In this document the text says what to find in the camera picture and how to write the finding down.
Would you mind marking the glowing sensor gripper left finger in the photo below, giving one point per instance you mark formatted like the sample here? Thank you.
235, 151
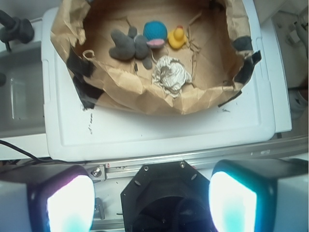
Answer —
46, 198

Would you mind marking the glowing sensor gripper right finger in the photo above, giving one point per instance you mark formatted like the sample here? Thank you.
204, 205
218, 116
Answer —
260, 195

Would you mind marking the crumpled white paper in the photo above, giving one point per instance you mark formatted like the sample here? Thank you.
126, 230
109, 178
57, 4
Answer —
171, 75

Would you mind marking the white plastic tray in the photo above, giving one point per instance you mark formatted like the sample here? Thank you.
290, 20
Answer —
76, 134

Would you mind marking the clear plastic bin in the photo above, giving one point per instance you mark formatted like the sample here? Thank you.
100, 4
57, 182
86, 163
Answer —
21, 91

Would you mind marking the brown paper bag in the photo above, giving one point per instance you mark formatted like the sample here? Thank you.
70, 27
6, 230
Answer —
218, 54

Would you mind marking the grey plush elephant toy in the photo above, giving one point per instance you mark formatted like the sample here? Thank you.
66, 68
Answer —
129, 46

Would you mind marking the yellow rubber duck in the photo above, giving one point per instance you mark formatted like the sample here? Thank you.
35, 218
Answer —
177, 38

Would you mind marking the blue knitted ball toy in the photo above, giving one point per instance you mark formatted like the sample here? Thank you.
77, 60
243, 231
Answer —
155, 33

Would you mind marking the aluminium rail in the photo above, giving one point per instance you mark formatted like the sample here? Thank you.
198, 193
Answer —
204, 159

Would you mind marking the black octagonal mount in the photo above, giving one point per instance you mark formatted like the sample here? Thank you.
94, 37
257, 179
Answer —
167, 197

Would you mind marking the black knob handle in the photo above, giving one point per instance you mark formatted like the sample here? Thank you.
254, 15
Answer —
15, 28

